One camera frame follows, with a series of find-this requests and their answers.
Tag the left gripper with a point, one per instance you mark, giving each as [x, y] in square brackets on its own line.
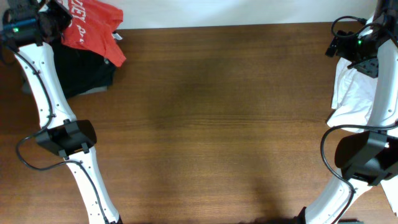
[58, 16]

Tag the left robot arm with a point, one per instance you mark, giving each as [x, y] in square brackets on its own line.
[28, 28]

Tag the white t-shirt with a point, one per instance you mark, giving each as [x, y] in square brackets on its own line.
[358, 99]

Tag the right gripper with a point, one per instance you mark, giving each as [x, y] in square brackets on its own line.
[365, 66]

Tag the grey folded garment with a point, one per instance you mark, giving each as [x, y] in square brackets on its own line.
[93, 91]

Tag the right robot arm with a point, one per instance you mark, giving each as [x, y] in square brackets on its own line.
[368, 158]

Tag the red t-shirt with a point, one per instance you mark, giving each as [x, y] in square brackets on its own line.
[92, 27]

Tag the black folded garment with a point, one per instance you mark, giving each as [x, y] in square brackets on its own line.
[80, 71]

